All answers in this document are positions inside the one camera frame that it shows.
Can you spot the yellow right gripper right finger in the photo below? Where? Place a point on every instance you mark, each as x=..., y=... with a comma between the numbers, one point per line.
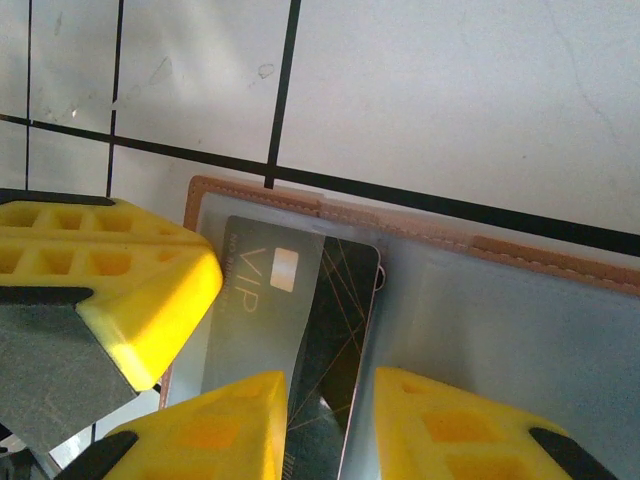
x=460, y=430

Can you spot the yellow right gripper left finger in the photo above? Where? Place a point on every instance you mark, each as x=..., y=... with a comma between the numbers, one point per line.
x=200, y=435

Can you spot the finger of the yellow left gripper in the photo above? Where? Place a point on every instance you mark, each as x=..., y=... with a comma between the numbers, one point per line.
x=100, y=220
x=125, y=300

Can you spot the tan leather card holder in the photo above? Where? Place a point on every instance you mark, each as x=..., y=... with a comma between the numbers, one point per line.
x=500, y=325

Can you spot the black VIP credit card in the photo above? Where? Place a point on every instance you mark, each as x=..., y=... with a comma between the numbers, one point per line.
x=340, y=310

